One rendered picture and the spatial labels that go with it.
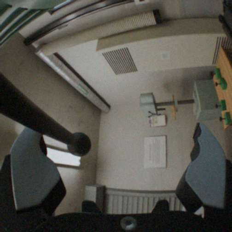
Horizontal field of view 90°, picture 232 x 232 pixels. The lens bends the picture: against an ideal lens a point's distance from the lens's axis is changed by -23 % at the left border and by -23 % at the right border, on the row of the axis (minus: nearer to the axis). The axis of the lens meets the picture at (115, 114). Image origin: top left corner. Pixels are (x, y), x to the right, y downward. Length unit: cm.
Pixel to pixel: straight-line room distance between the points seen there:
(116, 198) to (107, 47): 263
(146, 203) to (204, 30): 281
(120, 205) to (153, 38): 283
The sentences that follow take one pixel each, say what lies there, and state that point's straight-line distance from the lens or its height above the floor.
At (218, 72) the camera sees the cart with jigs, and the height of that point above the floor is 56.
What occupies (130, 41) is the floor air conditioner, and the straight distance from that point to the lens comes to 150.
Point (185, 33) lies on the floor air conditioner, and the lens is 150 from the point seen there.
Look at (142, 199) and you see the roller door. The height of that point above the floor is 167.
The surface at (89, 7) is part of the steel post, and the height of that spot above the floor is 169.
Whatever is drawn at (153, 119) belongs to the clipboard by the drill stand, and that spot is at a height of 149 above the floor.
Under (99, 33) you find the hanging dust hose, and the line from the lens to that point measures 157.
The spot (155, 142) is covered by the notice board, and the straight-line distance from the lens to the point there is 295.
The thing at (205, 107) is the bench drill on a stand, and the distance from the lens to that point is 214.
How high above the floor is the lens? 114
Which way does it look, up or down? 21 degrees up
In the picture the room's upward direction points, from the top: 95 degrees counter-clockwise
